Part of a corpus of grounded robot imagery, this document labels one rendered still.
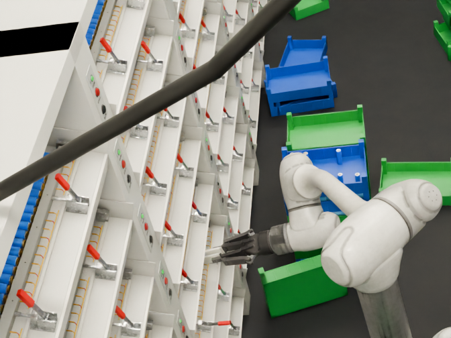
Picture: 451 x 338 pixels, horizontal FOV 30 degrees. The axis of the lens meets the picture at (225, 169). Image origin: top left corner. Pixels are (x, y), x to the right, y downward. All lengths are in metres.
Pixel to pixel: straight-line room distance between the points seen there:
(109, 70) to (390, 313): 0.87
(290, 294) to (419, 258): 0.53
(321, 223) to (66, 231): 1.10
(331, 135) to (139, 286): 1.59
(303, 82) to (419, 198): 2.16
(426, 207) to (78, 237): 0.82
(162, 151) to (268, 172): 1.51
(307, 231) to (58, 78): 1.19
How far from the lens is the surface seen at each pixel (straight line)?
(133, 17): 2.09
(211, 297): 2.64
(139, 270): 1.95
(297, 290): 3.10
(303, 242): 2.50
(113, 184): 1.76
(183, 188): 2.42
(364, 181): 2.95
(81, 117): 1.66
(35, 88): 1.49
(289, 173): 2.50
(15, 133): 1.41
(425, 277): 3.24
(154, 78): 2.20
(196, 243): 2.53
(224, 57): 1.00
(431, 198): 1.98
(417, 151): 3.73
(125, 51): 1.97
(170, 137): 2.30
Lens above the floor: 2.50
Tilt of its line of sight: 41 degrees down
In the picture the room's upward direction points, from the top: 14 degrees counter-clockwise
